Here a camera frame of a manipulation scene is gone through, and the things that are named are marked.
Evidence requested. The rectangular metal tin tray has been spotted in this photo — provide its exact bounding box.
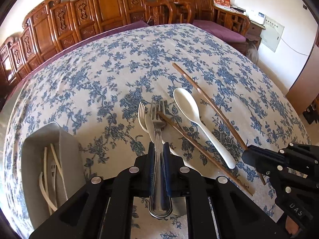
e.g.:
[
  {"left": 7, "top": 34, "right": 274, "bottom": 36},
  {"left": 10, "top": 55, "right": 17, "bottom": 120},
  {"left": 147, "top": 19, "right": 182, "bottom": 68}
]
[{"left": 20, "top": 121, "right": 88, "bottom": 216}]

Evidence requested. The metal fork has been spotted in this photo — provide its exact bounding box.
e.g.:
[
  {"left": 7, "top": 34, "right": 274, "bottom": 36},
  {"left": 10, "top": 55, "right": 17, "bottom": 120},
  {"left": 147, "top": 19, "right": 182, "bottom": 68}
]
[{"left": 149, "top": 99, "right": 173, "bottom": 217}]

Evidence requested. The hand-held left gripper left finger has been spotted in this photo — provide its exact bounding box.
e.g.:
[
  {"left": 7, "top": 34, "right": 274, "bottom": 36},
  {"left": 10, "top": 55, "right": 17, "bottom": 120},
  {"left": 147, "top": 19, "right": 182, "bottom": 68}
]
[{"left": 29, "top": 142, "right": 155, "bottom": 239}]

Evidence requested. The grey fluffy mop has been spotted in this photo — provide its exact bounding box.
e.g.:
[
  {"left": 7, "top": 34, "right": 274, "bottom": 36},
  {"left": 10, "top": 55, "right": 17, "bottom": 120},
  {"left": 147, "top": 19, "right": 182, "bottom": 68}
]
[{"left": 245, "top": 42, "right": 260, "bottom": 63}]

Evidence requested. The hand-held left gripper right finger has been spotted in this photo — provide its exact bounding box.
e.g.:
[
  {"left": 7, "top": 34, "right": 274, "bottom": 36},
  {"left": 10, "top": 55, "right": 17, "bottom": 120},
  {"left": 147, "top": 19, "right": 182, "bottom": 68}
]
[{"left": 163, "top": 142, "right": 287, "bottom": 239}]

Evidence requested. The red desk calendar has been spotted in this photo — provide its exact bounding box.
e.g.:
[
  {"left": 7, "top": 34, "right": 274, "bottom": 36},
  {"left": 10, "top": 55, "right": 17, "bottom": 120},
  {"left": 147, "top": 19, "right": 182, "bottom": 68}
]
[{"left": 213, "top": 0, "right": 231, "bottom": 11}]

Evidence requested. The white wall cable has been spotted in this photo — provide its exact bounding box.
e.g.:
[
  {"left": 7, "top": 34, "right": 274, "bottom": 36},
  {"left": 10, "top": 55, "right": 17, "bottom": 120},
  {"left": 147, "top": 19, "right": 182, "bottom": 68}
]
[{"left": 282, "top": 37, "right": 311, "bottom": 56}]

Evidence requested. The white tabletop device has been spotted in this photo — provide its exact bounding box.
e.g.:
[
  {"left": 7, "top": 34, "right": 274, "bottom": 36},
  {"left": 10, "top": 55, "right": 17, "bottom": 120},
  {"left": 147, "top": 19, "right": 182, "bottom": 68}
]
[{"left": 249, "top": 11, "right": 266, "bottom": 25}]

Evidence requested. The purple armchair cushion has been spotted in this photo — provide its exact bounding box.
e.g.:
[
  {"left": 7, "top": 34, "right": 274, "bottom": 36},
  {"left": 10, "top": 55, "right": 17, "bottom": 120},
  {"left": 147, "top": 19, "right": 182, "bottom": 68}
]
[{"left": 192, "top": 20, "right": 247, "bottom": 43}]

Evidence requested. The person's right hand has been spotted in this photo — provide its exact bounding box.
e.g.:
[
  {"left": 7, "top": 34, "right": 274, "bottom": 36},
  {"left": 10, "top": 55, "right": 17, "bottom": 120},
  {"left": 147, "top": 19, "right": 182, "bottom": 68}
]
[{"left": 285, "top": 215, "right": 300, "bottom": 235}]

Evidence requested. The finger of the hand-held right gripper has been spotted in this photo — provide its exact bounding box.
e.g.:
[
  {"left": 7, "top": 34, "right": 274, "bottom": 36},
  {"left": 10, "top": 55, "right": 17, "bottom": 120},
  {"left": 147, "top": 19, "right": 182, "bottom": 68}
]
[
  {"left": 242, "top": 152, "right": 307, "bottom": 180},
  {"left": 245, "top": 143, "right": 319, "bottom": 166}
]

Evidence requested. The carved wooden sofa bench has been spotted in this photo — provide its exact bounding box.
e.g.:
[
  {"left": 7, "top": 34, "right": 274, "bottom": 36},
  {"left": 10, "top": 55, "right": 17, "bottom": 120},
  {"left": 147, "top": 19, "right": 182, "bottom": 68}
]
[{"left": 0, "top": 0, "right": 175, "bottom": 86}]

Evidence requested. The white wall distribution box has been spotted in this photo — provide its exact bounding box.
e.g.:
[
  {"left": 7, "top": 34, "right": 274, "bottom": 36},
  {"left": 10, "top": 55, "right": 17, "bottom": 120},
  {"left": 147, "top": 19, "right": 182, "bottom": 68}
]
[{"left": 260, "top": 17, "right": 285, "bottom": 53}]

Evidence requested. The brown wooden board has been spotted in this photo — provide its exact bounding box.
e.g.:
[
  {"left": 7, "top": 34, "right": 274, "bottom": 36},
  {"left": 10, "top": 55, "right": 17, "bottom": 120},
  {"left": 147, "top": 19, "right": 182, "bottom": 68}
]
[{"left": 285, "top": 45, "right": 319, "bottom": 115}]

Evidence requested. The white plastic fork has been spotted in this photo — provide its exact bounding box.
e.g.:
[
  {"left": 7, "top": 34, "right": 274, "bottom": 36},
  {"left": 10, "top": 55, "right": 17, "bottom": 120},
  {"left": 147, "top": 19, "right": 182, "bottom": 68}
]
[{"left": 138, "top": 102, "right": 176, "bottom": 156}]

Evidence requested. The blue floral tablecloth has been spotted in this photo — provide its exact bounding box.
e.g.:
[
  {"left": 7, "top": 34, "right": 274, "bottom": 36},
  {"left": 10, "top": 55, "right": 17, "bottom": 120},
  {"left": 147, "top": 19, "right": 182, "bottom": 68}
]
[{"left": 2, "top": 24, "right": 312, "bottom": 239}]

